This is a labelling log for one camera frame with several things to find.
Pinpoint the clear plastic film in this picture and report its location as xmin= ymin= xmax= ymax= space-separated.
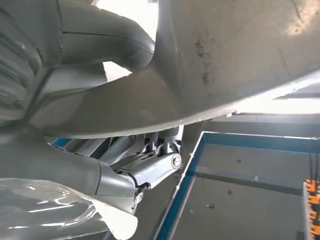
xmin=0 ymin=178 xmax=139 ymax=240

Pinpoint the blue framed grey panel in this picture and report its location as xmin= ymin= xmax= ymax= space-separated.
xmin=153 ymin=131 xmax=320 ymax=240

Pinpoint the orange and white rack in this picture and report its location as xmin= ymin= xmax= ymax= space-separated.
xmin=302 ymin=180 xmax=320 ymax=240

